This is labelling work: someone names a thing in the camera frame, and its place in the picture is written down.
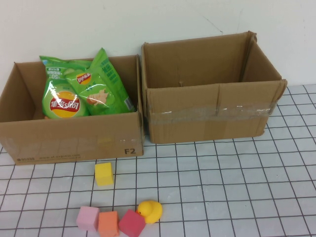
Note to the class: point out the orange foam cube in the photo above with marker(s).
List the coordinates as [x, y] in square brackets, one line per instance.
[108, 223]

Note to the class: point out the pink foam cube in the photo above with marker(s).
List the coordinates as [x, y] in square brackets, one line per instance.
[87, 218]

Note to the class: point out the cardboard box with clear tape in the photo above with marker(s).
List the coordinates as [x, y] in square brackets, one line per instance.
[197, 118]

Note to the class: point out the cardboard box with F2 print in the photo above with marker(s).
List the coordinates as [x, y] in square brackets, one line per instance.
[74, 138]

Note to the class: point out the yellow rubber duck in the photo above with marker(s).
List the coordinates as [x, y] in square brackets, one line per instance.
[151, 211]

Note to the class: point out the yellow foam cube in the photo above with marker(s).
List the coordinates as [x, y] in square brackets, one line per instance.
[104, 174]

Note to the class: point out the red foam cube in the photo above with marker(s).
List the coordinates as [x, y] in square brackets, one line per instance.
[132, 223]

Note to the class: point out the green Lay's chip bag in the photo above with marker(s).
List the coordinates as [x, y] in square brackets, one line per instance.
[61, 103]
[103, 93]

